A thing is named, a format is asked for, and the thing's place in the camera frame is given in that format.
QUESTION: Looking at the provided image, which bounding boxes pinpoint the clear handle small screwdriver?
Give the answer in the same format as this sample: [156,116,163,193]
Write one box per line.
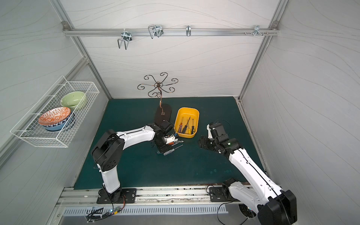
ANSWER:
[163,145,183,156]

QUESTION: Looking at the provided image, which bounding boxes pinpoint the black yellow phillips screwdriver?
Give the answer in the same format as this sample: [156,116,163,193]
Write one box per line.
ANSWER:
[191,119,195,135]

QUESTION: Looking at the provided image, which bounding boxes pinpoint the yellow plastic storage box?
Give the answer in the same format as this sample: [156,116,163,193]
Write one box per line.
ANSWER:
[174,107,200,139]

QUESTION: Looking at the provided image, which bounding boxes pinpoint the purple handle red screwdriver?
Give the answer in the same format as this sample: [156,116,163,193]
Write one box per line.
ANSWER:
[178,117,184,133]

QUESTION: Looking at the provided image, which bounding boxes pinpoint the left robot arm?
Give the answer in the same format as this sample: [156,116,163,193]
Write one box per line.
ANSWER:
[91,121,179,195]

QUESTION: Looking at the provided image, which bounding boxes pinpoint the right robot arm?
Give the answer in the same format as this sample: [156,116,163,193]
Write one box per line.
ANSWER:
[199,124,297,225]

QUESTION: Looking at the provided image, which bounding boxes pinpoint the copper scroll hook stand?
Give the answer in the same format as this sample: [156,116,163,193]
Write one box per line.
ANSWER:
[137,72,179,125]

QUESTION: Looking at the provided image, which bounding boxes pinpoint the black round fan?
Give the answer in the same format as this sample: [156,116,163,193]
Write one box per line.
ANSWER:
[238,204,257,218]

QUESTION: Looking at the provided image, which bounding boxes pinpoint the green ceramic bowl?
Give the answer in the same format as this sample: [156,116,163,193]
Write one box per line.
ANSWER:
[60,91,88,112]

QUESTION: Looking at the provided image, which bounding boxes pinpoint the blue bowl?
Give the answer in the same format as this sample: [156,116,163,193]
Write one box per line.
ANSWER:
[43,114,76,132]

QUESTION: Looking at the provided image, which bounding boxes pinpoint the metal double hook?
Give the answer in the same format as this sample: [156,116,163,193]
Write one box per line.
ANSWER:
[117,30,132,50]

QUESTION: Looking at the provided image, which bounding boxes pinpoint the metal loop hook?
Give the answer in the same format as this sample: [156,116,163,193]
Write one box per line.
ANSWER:
[148,25,164,39]

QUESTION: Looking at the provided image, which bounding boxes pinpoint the orange patterned bowl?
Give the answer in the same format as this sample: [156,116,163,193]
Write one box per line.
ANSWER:
[38,107,71,126]

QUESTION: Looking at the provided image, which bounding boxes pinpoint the small metal hook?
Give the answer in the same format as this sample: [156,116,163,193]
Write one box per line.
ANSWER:
[186,25,191,37]

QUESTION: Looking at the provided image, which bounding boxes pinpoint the metal peg hook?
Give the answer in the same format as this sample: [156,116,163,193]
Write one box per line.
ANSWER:
[244,26,269,37]

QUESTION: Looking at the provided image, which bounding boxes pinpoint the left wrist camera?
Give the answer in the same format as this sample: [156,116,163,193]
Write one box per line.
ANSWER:
[160,120,175,136]

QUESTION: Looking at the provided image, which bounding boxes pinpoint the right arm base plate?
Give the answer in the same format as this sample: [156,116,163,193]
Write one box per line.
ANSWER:
[206,185,233,202]

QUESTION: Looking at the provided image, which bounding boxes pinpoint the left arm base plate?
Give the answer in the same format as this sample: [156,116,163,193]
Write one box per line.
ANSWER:
[96,188,137,204]

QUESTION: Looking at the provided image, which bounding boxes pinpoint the black cable bundle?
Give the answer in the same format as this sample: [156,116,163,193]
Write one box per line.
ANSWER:
[85,193,127,223]

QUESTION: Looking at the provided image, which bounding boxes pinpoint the white wire wall basket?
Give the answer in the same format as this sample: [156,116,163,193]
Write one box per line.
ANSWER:
[10,76,99,148]

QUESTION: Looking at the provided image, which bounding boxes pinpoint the aluminium wall rail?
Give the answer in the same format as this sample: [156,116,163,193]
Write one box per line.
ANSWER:
[63,27,280,37]

